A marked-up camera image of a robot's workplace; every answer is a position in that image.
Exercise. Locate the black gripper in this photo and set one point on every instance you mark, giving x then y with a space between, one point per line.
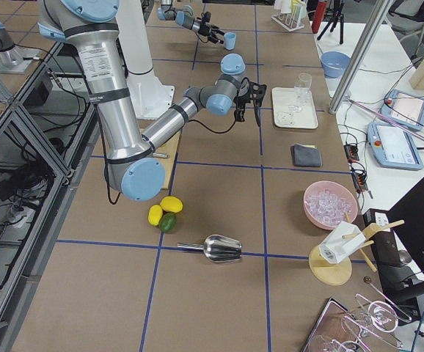
242 100
203 27

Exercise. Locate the light blue plastic cup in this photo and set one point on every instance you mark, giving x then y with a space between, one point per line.
230 40

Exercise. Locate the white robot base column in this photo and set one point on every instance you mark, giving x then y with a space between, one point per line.
149 96

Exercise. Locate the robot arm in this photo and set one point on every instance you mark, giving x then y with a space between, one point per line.
184 17
110 35

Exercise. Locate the blue bowl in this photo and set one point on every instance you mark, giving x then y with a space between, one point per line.
334 63

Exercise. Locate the pink bowl with ice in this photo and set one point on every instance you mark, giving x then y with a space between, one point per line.
327 203

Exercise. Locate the steel ice scoop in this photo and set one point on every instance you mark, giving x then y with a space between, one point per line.
217 249

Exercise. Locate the cream bear tray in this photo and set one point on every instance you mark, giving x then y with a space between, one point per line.
282 98

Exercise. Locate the clear wine glass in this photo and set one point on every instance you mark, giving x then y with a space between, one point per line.
302 92

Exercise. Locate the wooden cutting board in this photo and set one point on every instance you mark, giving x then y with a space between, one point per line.
170 149

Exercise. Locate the grey folded cloth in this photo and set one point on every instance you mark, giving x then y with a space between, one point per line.
305 156

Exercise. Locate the red cylinder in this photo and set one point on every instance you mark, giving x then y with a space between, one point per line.
318 16

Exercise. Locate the yellow lemon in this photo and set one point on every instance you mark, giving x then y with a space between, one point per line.
171 204
155 215

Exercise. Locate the black tripod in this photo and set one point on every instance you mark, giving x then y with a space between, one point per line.
336 19

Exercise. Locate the green lime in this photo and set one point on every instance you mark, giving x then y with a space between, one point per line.
167 222

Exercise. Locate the near teach pendant tablet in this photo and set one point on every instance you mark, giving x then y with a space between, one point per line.
393 147

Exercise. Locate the teach pendant tablet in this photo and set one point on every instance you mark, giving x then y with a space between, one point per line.
393 147
404 108

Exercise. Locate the white paper carton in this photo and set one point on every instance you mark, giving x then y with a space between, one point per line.
341 242

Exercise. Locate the far teach pendant tablet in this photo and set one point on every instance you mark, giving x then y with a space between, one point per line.
404 108

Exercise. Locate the wooden mug stand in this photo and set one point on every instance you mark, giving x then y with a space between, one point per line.
339 274

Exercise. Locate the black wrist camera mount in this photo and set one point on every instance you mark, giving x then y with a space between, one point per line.
257 93

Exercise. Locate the white wire cup rack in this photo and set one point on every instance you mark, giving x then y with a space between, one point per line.
290 14

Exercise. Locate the aluminium frame post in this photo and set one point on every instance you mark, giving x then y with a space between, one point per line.
368 34

